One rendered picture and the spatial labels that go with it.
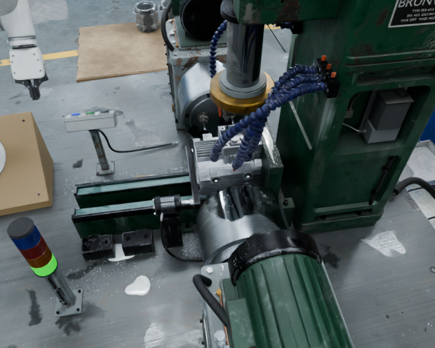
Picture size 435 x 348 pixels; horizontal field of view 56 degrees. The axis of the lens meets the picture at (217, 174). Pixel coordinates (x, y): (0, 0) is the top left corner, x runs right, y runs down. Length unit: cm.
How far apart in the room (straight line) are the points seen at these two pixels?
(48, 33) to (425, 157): 341
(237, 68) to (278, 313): 61
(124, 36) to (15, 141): 234
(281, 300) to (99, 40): 331
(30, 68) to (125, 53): 211
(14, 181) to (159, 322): 73
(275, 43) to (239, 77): 289
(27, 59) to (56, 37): 277
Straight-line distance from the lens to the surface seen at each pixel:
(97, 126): 149
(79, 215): 140
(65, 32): 432
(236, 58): 104
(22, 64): 152
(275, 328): 70
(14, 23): 150
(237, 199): 106
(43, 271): 117
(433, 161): 251
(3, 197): 163
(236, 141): 125
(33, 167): 160
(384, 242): 153
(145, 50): 358
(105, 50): 365
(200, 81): 145
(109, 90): 207
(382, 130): 119
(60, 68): 383
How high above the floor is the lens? 201
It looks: 49 degrees down
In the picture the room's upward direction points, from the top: straight up
